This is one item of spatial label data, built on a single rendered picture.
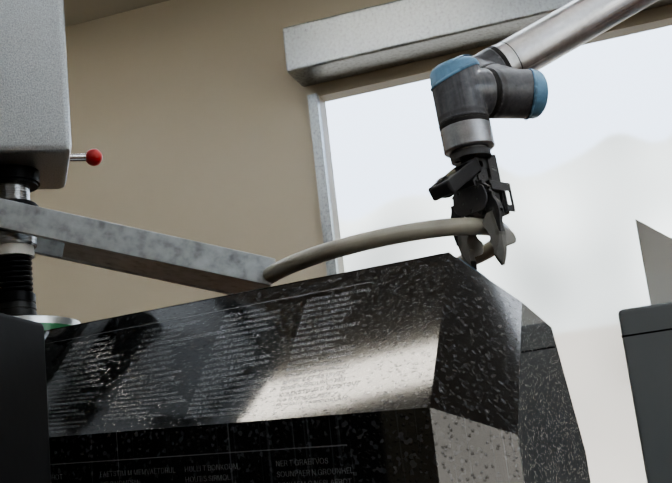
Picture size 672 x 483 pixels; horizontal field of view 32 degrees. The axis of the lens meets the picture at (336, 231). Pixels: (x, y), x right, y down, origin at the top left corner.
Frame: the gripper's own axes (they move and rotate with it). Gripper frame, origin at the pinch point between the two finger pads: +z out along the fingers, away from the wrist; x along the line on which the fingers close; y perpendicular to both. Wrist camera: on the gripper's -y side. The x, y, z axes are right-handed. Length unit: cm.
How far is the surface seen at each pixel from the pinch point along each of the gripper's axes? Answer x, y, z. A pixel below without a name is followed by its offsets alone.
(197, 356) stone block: 12, -55, 13
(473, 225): -1.2, -2.9, -5.9
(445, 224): 0.3, -8.7, -6.1
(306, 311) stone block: -0.1, -45.5, 9.8
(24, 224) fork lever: 50, -56, -17
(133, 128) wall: 456, 302, -237
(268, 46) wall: 366, 345, -266
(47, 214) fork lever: 48, -53, -19
